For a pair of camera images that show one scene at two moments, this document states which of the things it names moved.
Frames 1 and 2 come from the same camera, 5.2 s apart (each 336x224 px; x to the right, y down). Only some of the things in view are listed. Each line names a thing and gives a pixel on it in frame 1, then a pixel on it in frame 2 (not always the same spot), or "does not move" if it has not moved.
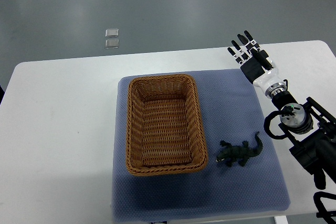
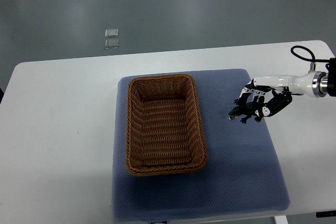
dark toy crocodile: x=240 y=153 → x=246 y=108
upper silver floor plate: x=112 y=32 does not move
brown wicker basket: x=165 y=129 does not move
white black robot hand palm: x=268 y=81 → x=302 y=85
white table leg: x=281 y=220 does not move
